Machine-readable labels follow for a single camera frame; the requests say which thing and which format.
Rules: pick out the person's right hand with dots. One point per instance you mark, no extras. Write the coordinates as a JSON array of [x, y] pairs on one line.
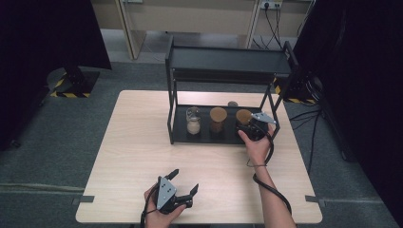
[[258, 150]]

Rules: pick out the person's left hand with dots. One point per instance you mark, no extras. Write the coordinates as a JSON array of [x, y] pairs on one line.
[[158, 219]]

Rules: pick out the stand base with hazard tape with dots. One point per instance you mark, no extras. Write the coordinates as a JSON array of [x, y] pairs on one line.
[[76, 80], [301, 91]]

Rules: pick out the glass jar of beige powder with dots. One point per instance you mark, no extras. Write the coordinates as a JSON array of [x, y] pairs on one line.
[[193, 126]]

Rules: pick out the thin dark wrist band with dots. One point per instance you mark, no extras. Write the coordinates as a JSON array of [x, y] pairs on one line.
[[258, 165]]

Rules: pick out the cork-lid jar of dark spices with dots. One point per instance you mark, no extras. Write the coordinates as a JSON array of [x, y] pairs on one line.
[[243, 116]]

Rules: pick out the cork-lid jar of bark strips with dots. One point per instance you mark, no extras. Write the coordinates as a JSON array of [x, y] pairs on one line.
[[218, 114]]

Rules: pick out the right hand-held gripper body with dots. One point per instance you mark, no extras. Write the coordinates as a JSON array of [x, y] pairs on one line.
[[258, 131]]

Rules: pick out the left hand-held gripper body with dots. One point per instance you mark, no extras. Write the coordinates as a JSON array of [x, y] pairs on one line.
[[166, 194]]

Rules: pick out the grey floor tape strip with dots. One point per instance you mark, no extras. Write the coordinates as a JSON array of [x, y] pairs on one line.
[[84, 199], [314, 200]]

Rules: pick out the black metal two-tier rack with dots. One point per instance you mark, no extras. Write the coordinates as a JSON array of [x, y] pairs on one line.
[[228, 60]]

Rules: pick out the black curtain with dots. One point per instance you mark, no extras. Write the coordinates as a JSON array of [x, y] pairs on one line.
[[38, 38], [364, 79]]

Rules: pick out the white power strip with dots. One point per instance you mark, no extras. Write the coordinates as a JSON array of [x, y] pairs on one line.
[[271, 4]]

